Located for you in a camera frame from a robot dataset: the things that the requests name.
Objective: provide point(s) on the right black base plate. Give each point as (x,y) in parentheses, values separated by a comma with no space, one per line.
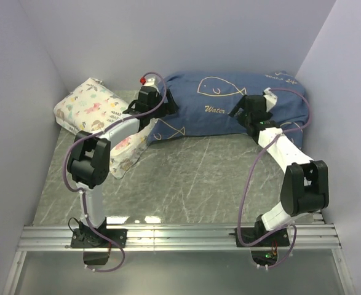
(261,238)

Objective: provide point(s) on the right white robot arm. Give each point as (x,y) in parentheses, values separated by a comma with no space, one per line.
(305,186)

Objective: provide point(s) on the blue fish-print pillowcase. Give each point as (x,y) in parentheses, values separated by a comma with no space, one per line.
(205,100)

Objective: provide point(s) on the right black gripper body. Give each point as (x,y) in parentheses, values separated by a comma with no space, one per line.
(243,118)

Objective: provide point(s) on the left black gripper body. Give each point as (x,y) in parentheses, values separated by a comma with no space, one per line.
(163,109)

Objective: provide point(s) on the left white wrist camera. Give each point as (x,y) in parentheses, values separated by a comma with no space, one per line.
(149,82)

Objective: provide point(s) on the floral print pillow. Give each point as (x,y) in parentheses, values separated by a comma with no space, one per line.
(90,107)

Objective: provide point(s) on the aluminium mounting rail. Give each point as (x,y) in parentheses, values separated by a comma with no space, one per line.
(194,237)

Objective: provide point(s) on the white pillow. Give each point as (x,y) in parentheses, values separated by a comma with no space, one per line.
(126,153)

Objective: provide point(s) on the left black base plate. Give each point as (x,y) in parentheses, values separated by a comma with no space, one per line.
(83,239)

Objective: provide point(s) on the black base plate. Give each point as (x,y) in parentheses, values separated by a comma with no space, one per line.
(261,238)
(83,239)

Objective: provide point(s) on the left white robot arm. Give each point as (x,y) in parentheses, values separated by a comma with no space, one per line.
(89,156)

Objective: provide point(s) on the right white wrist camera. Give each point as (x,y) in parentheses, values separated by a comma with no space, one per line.
(270,97)

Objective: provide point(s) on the black control box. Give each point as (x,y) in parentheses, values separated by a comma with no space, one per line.
(91,258)

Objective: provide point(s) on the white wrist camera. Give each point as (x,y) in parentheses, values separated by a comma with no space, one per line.
(270,97)
(149,82)

